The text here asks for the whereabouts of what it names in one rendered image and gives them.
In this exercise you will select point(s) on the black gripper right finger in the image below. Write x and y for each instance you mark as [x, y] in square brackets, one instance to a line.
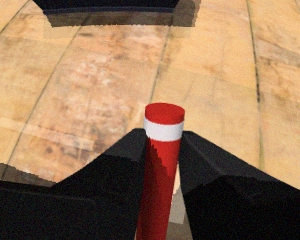
[228, 199]

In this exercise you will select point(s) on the grey sloped panel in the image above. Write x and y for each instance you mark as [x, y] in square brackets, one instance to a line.
[69, 6]

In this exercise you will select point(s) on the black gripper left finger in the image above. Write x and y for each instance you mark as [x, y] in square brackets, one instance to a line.
[98, 202]

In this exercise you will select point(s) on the red peg with white band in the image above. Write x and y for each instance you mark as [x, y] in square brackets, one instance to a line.
[164, 123]

